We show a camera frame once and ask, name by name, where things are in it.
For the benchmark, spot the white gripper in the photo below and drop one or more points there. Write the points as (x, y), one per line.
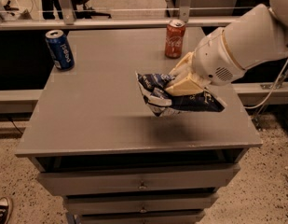
(212, 59)

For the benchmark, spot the blue chip bag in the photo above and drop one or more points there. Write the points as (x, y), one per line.
(163, 104)

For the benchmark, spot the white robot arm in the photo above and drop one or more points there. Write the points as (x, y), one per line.
(259, 36)

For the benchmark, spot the red coke can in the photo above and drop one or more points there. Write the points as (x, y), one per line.
(174, 38)

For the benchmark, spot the blue pepsi can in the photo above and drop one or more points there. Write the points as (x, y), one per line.
(60, 49)

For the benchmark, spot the grey drawer cabinet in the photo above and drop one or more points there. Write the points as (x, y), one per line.
(93, 117)

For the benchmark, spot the bottom grey drawer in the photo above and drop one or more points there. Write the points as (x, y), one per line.
(174, 217)

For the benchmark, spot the grey drawer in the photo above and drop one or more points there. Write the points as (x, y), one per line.
(174, 217)
(144, 179)
(140, 203)

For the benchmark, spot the top grey drawer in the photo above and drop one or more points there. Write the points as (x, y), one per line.
(144, 179)

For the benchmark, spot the middle grey drawer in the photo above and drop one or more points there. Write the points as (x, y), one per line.
(140, 203)

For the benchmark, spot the black white sneaker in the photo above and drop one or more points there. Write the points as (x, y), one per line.
(6, 207)

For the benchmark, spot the metal window rail frame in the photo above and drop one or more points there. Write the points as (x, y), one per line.
(27, 14)

